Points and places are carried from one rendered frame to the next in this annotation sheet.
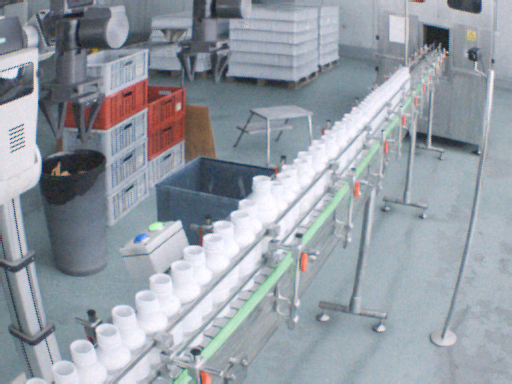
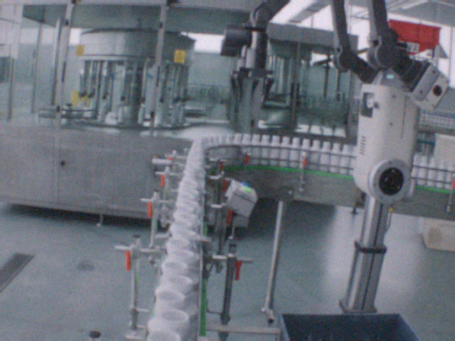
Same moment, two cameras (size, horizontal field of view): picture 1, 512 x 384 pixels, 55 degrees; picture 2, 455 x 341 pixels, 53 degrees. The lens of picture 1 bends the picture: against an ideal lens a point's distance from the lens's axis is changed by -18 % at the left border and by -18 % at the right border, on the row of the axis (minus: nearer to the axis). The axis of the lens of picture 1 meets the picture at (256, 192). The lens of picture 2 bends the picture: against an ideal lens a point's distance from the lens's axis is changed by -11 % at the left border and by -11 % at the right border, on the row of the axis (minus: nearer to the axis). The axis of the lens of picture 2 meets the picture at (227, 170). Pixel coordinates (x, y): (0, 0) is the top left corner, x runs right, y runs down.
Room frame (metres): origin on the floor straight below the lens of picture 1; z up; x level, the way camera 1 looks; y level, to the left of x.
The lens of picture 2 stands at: (2.50, -0.54, 1.44)
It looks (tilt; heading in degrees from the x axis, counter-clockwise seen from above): 10 degrees down; 154
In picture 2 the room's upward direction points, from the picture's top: 5 degrees clockwise
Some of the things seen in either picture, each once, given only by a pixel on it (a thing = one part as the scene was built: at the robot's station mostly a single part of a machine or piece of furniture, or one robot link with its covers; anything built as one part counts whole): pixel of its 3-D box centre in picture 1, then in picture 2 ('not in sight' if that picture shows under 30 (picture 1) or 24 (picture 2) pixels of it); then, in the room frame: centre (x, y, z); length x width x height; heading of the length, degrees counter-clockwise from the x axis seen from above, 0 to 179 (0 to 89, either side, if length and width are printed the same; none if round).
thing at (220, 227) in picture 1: (223, 263); not in sight; (1.01, 0.06, 1.08); 0.06 x 0.06 x 0.17
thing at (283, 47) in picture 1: (275, 41); not in sight; (8.41, -0.22, 0.59); 1.24 x 1.03 x 1.17; 160
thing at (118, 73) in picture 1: (104, 71); not in sight; (3.68, 1.05, 1.00); 0.61 x 0.41 x 0.22; 165
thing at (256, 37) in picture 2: (208, 7); (256, 41); (1.24, 0.12, 1.57); 0.07 x 0.06 x 0.07; 68
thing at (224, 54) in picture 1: (211, 62); (247, 86); (1.23, 0.10, 1.44); 0.07 x 0.07 x 0.09; 66
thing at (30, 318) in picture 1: (27, 312); (361, 293); (1.22, 0.67, 0.74); 0.11 x 0.11 x 0.40; 67
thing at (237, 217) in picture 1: (239, 251); not in sight; (1.06, 0.03, 1.08); 0.06 x 0.06 x 0.17
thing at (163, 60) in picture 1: (195, 41); not in sight; (9.04, 1.03, 0.50); 1.23 x 1.05 x 1.00; 156
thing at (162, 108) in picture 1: (147, 107); not in sight; (4.37, 0.87, 0.55); 0.61 x 0.41 x 0.22; 160
